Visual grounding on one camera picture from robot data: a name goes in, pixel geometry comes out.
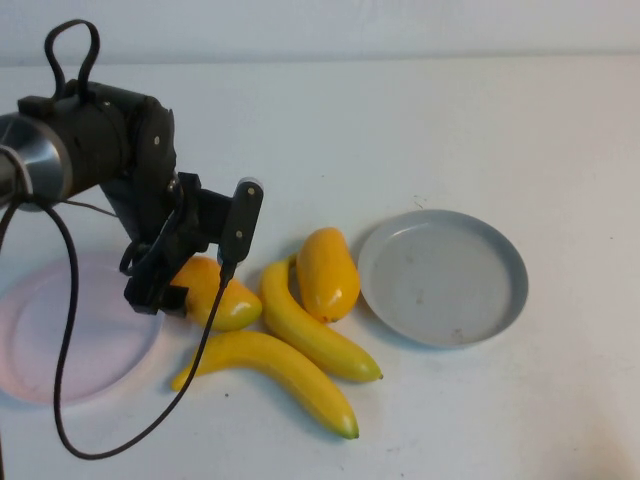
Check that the mango with orange blush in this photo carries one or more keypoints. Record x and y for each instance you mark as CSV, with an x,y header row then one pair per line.
x,y
237,311

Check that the short yellow banana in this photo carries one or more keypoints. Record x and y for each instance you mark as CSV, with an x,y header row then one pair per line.
x,y
300,331

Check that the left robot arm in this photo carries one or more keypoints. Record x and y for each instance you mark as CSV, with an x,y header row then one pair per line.
x,y
100,135

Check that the grey-blue plastic plate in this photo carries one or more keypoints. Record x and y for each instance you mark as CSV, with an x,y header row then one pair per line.
x,y
440,285

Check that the plain yellow mango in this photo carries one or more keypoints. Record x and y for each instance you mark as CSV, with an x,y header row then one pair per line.
x,y
327,280

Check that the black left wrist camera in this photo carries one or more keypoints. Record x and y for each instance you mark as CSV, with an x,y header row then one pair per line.
x,y
242,220

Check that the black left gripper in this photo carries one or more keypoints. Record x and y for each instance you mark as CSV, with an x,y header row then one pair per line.
x,y
185,225

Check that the long yellow banana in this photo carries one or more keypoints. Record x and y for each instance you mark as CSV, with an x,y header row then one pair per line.
x,y
280,361

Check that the pink plastic plate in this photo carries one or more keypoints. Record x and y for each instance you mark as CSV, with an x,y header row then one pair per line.
x,y
100,350

